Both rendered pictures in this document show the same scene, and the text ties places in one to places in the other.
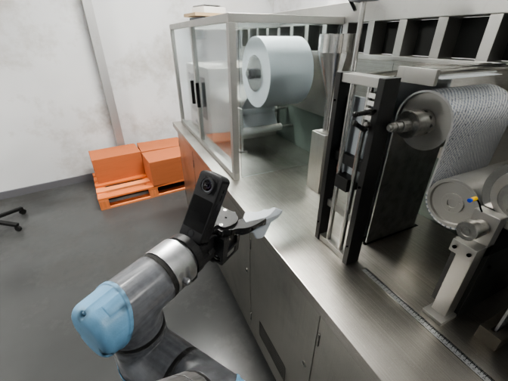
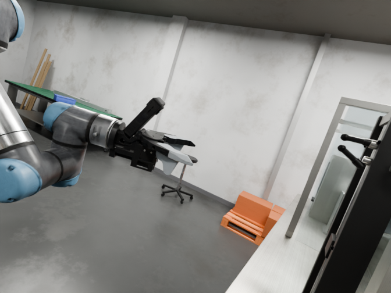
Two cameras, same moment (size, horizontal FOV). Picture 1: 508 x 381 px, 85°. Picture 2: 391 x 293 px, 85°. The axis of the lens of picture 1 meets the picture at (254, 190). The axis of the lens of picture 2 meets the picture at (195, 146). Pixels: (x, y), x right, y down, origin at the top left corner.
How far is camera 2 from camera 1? 0.51 m
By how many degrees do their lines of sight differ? 56
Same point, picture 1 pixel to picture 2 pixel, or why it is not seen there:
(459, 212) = not seen: outside the picture
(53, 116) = (240, 163)
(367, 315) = not seen: outside the picture
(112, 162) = (249, 203)
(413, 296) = not seen: outside the picture
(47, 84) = (249, 146)
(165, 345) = (59, 150)
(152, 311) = (68, 124)
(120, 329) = (52, 113)
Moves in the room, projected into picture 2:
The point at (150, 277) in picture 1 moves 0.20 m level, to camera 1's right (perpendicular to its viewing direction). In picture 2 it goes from (84, 113) to (94, 132)
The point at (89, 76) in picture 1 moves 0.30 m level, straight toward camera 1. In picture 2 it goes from (273, 152) to (270, 152)
